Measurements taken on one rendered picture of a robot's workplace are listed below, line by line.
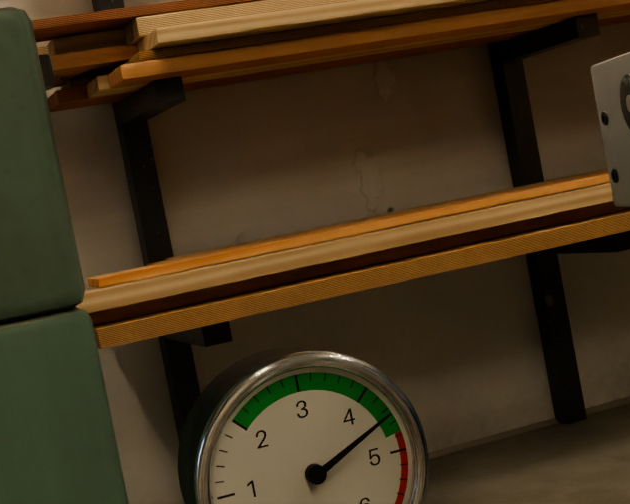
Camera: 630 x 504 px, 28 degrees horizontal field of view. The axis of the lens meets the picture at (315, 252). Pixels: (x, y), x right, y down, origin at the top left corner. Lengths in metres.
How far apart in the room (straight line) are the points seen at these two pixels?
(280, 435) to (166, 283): 2.16
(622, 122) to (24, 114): 0.47
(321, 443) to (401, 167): 2.87
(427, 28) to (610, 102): 1.93
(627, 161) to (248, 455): 0.49
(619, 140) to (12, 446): 0.49
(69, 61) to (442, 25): 0.78
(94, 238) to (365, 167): 0.70
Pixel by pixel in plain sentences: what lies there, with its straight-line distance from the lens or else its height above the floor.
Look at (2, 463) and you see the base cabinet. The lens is 0.37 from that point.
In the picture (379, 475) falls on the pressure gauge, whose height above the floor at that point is 0.66.
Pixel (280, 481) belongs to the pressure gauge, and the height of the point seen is 0.66.
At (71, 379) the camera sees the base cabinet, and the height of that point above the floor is 0.69.
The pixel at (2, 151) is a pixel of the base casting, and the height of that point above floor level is 0.76.
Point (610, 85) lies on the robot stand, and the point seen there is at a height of 0.76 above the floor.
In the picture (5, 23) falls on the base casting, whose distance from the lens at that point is 0.38.
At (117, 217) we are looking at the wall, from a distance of 2.95.
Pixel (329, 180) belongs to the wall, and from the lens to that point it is 3.10.
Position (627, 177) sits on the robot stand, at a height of 0.70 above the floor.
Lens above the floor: 0.73
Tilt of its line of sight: 3 degrees down
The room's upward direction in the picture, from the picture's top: 11 degrees counter-clockwise
